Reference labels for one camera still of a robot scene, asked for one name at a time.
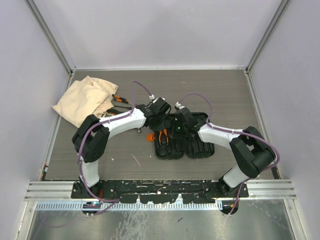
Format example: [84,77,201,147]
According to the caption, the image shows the orange black needle nose pliers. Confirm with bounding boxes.
[158,129,169,145]

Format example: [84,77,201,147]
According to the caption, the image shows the black plastic tool case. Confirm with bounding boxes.
[147,113,215,160]

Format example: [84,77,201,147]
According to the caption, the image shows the black orange grip screwdriver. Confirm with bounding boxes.
[106,108,122,116]

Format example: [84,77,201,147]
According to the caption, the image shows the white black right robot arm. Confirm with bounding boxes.
[173,106,277,197]

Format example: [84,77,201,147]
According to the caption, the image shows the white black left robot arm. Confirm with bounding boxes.
[72,97,172,198]

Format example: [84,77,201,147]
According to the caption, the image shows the small orange black precision screwdriver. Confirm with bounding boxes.
[112,94,128,100]

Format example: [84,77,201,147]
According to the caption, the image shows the orange handle black shaft screwdriver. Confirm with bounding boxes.
[114,105,132,110]

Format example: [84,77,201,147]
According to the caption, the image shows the beige cloth drawstring bag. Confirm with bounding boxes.
[52,76,119,128]

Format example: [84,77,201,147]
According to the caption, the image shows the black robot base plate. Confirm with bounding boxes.
[71,179,250,205]

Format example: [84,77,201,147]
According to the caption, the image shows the white slotted cable duct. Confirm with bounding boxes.
[35,200,223,212]

